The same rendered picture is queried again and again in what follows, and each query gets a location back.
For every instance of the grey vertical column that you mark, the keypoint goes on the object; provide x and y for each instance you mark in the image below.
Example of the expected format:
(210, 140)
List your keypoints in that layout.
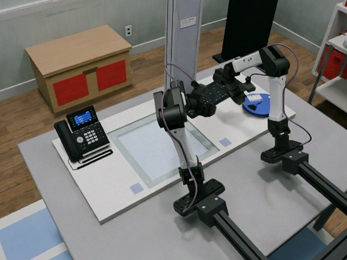
(182, 36)

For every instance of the white desk top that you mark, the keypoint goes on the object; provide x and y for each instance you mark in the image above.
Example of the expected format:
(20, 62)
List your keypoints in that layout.
(105, 183)

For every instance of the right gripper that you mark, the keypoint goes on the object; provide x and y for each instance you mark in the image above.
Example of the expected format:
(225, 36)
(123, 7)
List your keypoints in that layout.
(237, 96)

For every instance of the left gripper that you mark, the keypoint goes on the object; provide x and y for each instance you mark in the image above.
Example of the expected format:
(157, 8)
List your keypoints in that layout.
(199, 109)

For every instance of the black computer keyboard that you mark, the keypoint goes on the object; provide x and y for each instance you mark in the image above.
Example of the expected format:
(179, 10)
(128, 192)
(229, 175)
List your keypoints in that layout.
(215, 95)

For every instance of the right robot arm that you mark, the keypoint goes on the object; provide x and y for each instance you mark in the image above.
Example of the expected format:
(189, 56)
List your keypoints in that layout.
(276, 66)

